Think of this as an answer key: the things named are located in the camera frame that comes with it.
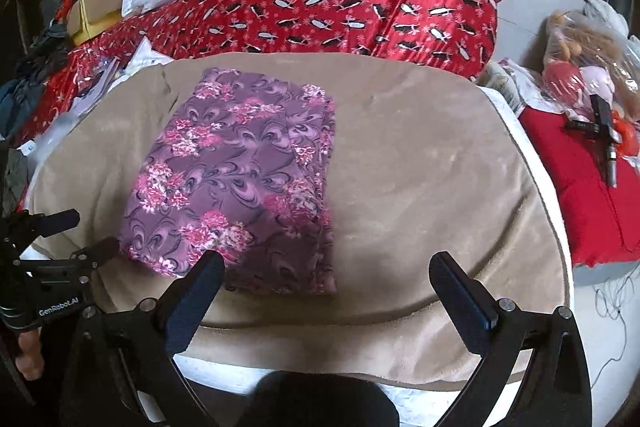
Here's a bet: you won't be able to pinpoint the purple floral garment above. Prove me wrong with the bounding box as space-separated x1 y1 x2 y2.
119 68 336 296

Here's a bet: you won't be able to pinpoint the pile of clothes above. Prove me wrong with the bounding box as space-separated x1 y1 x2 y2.
1 0 78 140

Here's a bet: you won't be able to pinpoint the person's left hand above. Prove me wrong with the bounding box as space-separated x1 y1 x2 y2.
15 329 44 381

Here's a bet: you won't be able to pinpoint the red cushion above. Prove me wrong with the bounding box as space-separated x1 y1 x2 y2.
520 107 639 267

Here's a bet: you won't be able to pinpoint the white paper sheets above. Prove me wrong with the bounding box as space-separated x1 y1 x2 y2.
70 37 172 118

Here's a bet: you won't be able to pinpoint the cardboard box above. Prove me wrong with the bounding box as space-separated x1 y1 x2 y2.
66 0 122 46

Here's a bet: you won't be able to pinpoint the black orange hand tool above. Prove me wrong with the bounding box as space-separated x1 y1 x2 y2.
564 94 639 188

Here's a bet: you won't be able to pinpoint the doll in plastic bag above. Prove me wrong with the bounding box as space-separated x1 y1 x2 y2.
544 11 639 121

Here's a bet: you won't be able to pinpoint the red penguin print quilt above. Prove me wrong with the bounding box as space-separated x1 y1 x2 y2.
15 0 500 143

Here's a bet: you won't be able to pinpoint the thin black cable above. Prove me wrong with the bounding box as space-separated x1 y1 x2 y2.
589 271 640 390

